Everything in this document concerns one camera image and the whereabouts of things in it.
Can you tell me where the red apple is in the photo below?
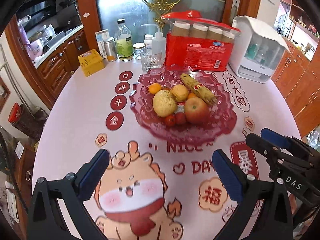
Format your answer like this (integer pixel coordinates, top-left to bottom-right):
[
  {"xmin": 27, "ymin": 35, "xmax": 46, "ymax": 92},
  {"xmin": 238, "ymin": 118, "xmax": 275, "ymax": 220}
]
[{"xmin": 184, "ymin": 97, "xmax": 210, "ymax": 124}]

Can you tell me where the spotted yellow banana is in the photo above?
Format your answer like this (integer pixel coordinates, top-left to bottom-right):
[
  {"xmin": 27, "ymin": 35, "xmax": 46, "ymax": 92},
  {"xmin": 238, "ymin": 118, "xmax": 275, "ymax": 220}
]
[{"xmin": 180, "ymin": 73, "xmax": 217, "ymax": 106}]

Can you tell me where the red tomato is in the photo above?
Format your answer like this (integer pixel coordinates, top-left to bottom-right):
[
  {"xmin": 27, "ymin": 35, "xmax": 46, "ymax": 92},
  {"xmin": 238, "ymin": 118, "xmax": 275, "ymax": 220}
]
[
  {"xmin": 164, "ymin": 114, "xmax": 176, "ymax": 127},
  {"xmin": 175, "ymin": 112, "xmax": 187, "ymax": 125}
]

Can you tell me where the small orange tangerine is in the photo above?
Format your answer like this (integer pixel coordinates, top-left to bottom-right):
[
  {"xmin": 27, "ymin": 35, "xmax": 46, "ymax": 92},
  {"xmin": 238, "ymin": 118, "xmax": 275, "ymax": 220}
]
[{"xmin": 149, "ymin": 83, "xmax": 162, "ymax": 95}]

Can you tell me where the large orange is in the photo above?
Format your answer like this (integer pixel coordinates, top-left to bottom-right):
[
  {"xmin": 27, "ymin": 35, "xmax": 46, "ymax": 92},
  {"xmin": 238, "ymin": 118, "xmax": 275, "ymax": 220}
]
[{"xmin": 188, "ymin": 93, "xmax": 197, "ymax": 99}]

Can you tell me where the pink glass fruit plate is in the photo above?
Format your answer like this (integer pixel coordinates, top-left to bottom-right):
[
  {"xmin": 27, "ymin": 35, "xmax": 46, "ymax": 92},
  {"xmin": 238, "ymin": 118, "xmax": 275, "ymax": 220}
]
[{"xmin": 128, "ymin": 65, "xmax": 238, "ymax": 145}]

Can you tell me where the white cup sterilizer box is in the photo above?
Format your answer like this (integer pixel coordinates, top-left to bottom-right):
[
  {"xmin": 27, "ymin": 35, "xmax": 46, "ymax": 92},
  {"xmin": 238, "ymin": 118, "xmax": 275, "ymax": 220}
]
[{"xmin": 228, "ymin": 16, "xmax": 290, "ymax": 83}]

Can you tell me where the white plate price sticker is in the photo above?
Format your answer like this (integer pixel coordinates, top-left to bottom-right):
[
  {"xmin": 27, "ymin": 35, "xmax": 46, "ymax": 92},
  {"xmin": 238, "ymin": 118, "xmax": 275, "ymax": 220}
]
[{"xmin": 174, "ymin": 102, "xmax": 185, "ymax": 114}]

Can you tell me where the small yellow orange fruit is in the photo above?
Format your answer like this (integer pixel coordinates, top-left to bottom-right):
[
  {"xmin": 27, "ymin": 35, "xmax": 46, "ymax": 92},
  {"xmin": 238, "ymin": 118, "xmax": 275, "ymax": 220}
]
[{"xmin": 170, "ymin": 84, "xmax": 189, "ymax": 102}]

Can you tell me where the speckled yellow pear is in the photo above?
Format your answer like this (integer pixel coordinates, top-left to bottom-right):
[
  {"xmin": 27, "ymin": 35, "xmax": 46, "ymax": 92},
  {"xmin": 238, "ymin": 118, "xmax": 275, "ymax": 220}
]
[{"xmin": 152, "ymin": 90, "xmax": 177, "ymax": 118}]

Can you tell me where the red paper cup package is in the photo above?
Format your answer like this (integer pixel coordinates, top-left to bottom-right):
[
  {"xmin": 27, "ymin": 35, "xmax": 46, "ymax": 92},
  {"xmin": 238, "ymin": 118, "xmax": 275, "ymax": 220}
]
[{"xmin": 161, "ymin": 10, "xmax": 241, "ymax": 72}]

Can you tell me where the clear drinking glass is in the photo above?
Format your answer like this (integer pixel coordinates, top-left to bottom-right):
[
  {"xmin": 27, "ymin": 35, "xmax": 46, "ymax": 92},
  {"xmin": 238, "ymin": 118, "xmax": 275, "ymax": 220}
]
[{"xmin": 140, "ymin": 47, "xmax": 162, "ymax": 72}]

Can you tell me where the white squeeze bottle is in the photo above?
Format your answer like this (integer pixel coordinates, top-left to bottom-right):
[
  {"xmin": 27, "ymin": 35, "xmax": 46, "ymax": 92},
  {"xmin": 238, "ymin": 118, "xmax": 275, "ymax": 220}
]
[{"xmin": 142, "ymin": 23, "xmax": 167, "ymax": 61}]

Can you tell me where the yellow tin box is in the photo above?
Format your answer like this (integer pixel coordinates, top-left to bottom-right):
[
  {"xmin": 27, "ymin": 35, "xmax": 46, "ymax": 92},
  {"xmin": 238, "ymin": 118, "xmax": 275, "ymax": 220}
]
[{"xmin": 78, "ymin": 49, "xmax": 105, "ymax": 77}]

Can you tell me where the small white pill bottle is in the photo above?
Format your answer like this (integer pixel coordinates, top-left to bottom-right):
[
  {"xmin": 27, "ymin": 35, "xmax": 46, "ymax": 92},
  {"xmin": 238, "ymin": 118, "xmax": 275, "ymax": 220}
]
[{"xmin": 144, "ymin": 34, "xmax": 153, "ymax": 51}]

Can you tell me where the small glass jar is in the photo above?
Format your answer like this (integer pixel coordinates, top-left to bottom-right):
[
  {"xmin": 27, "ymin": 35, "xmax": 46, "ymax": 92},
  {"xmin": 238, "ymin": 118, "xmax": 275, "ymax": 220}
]
[{"xmin": 132, "ymin": 42, "xmax": 145, "ymax": 60}]

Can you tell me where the glass bottle green label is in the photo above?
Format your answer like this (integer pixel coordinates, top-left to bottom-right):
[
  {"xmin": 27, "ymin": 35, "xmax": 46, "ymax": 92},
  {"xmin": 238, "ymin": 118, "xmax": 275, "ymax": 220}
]
[{"xmin": 114, "ymin": 18, "xmax": 133, "ymax": 62}]

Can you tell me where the small metal can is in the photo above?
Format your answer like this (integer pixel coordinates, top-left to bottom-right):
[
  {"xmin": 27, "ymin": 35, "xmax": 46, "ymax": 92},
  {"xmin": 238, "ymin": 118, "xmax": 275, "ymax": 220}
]
[{"xmin": 104, "ymin": 37, "xmax": 118, "ymax": 62}]

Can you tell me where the white carton box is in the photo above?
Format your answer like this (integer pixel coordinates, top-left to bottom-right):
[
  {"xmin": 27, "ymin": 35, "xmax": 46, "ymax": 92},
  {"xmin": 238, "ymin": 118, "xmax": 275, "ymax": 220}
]
[{"xmin": 95, "ymin": 29, "xmax": 110, "ymax": 59}]

